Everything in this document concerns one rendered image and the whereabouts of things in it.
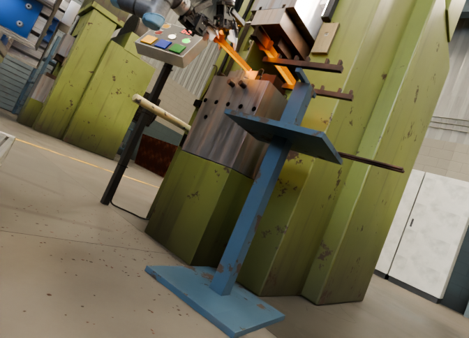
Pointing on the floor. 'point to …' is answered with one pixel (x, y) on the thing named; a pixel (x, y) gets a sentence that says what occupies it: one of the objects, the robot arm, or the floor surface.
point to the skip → (155, 154)
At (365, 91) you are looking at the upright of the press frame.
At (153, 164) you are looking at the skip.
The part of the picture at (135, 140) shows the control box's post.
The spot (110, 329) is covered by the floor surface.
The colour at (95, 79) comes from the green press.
